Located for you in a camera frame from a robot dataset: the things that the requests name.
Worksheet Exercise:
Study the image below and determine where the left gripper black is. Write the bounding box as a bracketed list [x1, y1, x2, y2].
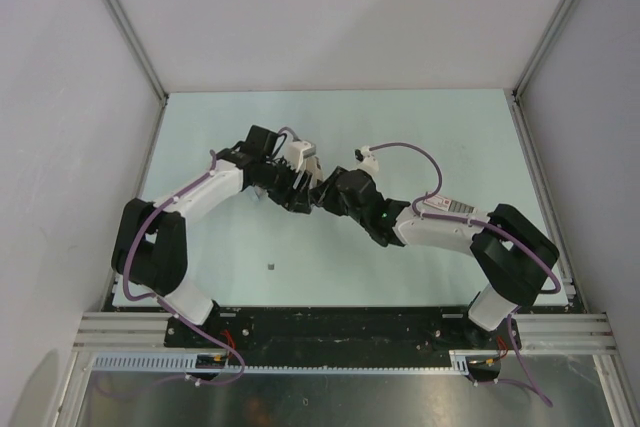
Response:
[257, 156, 312, 214]

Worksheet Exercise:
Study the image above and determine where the small grey staple strip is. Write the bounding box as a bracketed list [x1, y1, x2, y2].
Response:
[254, 187, 266, 201]

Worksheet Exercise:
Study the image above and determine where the beige black stapler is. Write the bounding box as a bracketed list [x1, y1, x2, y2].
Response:
[293, 156, 324, 190]

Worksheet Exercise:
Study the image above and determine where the red white staple box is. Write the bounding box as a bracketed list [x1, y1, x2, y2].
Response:
[423, 194, 478, 215]

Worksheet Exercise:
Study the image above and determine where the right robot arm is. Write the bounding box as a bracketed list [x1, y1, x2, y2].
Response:
[310, 168, 561, 348]

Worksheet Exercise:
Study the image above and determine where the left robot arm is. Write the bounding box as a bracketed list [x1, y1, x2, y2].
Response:
[111, 126, 323, 347]

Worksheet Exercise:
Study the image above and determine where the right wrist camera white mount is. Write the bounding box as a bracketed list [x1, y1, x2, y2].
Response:
[354, 146, 379, 176]

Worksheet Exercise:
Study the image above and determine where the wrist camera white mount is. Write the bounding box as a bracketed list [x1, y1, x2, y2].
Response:
[283, 140, 316, 172]
[354, 146, 379, 176]

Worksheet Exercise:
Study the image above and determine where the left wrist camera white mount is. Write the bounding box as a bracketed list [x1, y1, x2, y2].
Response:
[283, 140, 316, 172]

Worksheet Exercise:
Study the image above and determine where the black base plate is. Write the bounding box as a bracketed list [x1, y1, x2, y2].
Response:
[164, 307, 519, 369]

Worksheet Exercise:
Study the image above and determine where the grey slotted cable duct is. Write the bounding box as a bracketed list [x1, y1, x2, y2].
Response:
[88, 349, 471, 376]

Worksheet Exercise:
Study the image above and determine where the aluminium frame rail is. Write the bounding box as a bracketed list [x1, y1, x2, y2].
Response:
[72, 312, 618, 355]

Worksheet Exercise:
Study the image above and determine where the left aluminium corner post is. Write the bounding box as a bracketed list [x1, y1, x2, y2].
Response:
[102, 0, 168, 106]

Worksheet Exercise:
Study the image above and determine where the aluminium corner post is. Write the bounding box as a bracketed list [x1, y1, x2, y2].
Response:
[102, 0, 168, 106]
[511, 0, 581, 103]

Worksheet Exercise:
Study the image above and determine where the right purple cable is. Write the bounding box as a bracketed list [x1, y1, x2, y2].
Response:
[364, 141, 561, 411]

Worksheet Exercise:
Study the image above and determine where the right aluminium corner post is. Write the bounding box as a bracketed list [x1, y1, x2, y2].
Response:
[511, 0, 581, 103]

